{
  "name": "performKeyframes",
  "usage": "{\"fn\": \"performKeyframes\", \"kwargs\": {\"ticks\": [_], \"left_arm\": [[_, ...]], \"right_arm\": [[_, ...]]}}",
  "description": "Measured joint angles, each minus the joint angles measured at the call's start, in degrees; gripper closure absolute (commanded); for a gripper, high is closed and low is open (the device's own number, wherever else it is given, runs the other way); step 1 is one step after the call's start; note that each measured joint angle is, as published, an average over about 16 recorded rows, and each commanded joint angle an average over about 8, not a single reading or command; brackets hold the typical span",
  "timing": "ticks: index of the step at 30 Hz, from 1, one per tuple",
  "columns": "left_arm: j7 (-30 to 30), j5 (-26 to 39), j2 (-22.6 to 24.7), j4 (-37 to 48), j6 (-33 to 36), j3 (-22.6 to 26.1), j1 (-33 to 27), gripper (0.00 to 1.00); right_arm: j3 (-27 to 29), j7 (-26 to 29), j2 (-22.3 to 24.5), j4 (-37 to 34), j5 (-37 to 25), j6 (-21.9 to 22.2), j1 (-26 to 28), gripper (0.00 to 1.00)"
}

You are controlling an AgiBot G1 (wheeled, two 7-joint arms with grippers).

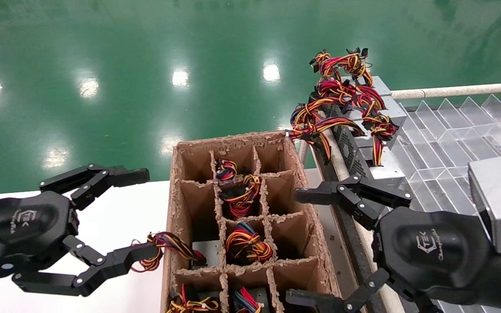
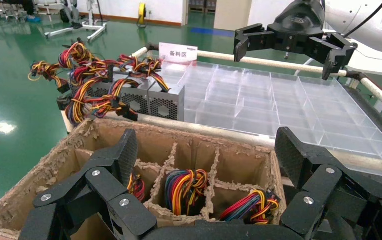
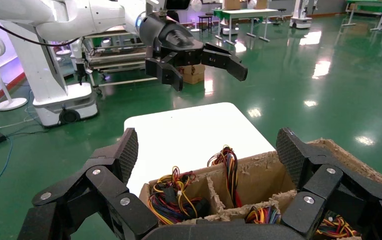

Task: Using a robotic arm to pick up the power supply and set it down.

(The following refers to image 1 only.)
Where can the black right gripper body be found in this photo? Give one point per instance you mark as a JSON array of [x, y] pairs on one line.
[[429, 250]]

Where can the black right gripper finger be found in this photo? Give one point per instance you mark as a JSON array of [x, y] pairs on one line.
[[355, 194], [359, 296]]

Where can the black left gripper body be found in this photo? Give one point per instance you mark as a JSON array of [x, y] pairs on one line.
[[20, 230]]

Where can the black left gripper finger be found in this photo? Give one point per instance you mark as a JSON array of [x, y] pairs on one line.
[[96, 179], [102, 266]]

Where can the brown cardboard divider box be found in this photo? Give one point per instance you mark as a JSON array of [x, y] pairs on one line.
[[189, 202]]

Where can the clear acrylic divider tray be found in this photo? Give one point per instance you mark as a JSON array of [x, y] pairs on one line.
[[442, 143]]

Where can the white crossbar tube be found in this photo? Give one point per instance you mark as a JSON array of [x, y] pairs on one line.
[[450, 91]]

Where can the black frame beam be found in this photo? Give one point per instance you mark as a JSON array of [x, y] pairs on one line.
[[346, 217]]

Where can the long white rail tube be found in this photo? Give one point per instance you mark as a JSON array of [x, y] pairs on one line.
[[339, 167]]

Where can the short white frame tube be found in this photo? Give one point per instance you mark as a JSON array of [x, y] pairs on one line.
[[303, 153]]

